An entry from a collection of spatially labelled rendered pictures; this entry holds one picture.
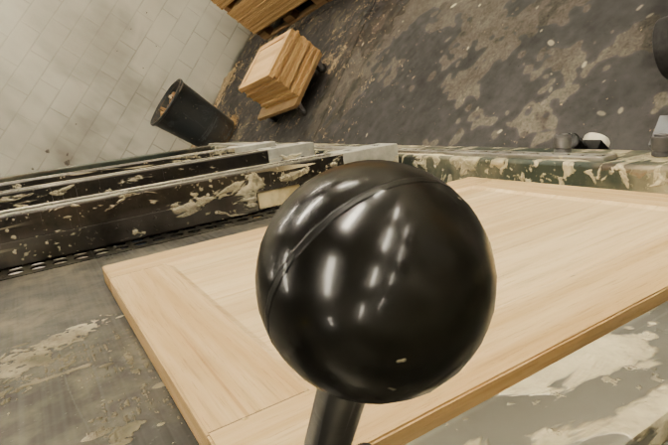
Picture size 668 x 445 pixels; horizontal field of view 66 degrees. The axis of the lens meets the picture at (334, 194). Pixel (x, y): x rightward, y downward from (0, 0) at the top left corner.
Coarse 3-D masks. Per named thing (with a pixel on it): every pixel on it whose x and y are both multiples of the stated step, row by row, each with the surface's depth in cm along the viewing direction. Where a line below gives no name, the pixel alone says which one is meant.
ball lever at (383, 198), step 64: (320, 192) 7; (384, 192) 7; (448, 192) 8; (320, 256) 7; (384, 256) 7; (448, 256) 7; (320, 320) 7; (384, 320) 6; (448, 320) 7; (320, 384) 7; (384, 384) 7
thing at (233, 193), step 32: (288, 160) 93; (320, 160) 91; (352, 160) 94; (128, 192) 76; (160, 192) 78; (192, 192) 80; (224, 192) 83; (256, 192) 85; (0, 224) 67; (32, 224) 69; (64, 224) 71; (96, 224) 73; (128, 224) 76; (160, 224) 78; (192, 224) 80; (0, 256) 68; (32, 256) 70
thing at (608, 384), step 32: (640, 320) 27; (576, 352) 24; (608, 352) 24; (640, 352) 24; (544, 384) 22; (576, 384) 22; (608, 384) 22; (640, 384) 21; (480, 416) 20; (512, 416) 20; (544, 416) 20; (576, 416) 20; (608, 416) 20; (640, 416) 19
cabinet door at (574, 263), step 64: (512, 192) 71; (576, 192) 65; (640, 192) 61; (192, 256) 57; (256, 256) 55; (512, 256) 45; (576, 256) 44; (640, 256) 41; (128, 320) 44; (192, 320) 39; (256, 320) 38; (512, 320) 33; (576, 320) 32; (192, 384) 30; (256, 384) 29; (448, 384) 27; (512, 384) 28
